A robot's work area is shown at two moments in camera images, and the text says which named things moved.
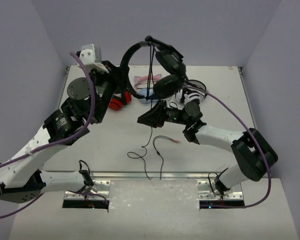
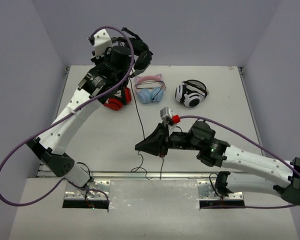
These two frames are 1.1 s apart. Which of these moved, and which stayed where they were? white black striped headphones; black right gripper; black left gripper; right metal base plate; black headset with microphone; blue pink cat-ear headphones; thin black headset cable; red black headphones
Moved: black left gripper; thin black headset cable; black right gripper; black headset with microphone
Stayed: right metal base plate; blue pink cat-ear headphones; white black striped headphones; red black headphones
